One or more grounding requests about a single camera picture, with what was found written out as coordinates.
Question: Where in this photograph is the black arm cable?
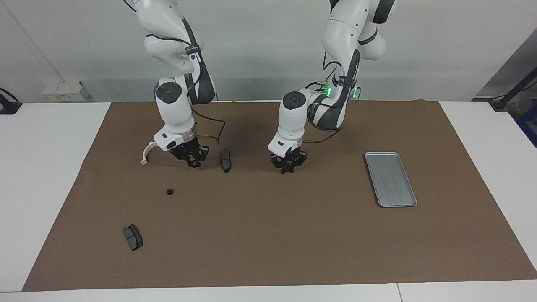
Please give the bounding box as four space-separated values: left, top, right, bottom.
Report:
145 34 226 145
303 48 362 144

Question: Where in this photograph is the white curved plastic bracket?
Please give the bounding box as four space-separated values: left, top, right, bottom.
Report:
140 142 158 166

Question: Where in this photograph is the brown table mat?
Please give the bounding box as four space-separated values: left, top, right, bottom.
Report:
22 100 537 292

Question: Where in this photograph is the black tripod leg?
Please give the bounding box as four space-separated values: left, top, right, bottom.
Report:
489 69 537 112

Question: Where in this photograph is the blue box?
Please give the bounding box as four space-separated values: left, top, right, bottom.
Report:
515 105 537 148

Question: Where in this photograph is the black stand base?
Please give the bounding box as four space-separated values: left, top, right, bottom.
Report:
0 87 22 115

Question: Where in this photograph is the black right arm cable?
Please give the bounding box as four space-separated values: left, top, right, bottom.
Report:
145 34 226 145

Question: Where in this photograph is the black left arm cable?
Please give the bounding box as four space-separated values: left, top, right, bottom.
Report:
303 48 362 144

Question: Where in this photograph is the white power strip box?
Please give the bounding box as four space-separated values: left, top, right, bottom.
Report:
43 82 91 102

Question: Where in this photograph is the silver metal tray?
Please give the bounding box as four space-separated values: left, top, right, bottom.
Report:
364 152 418 208

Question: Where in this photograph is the wide dark grey brake pad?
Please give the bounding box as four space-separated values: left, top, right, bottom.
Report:
122 224 144 252

